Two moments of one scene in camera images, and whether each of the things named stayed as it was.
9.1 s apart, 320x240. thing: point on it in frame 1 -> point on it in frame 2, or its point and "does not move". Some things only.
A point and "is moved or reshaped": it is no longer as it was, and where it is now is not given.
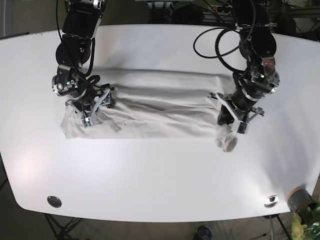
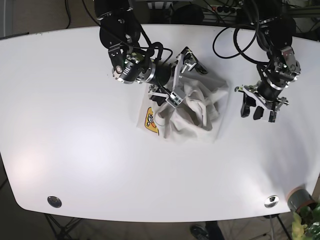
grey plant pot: (299, 197) does not move
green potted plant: (306, 224) does not move
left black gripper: (89, 105) -> (167, 83)
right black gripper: (238, 107) -> (266, 91)
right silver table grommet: (271, 201) does not move
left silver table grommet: (54, 201) does not move
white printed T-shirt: (151, 104) is moved or reshaped
